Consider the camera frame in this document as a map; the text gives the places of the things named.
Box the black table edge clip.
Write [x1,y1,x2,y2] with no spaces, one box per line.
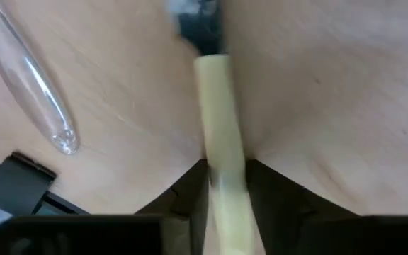
[0,151,57,217]

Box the cream handled table knife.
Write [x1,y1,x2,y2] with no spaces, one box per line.
[166,0,259,255]

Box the black aluminium table frame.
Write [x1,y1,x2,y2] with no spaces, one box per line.
[0,152,90,217]

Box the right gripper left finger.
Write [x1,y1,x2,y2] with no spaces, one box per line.
[135,158,211,255]

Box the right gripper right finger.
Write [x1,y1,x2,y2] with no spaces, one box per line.
[244,158,361,255]

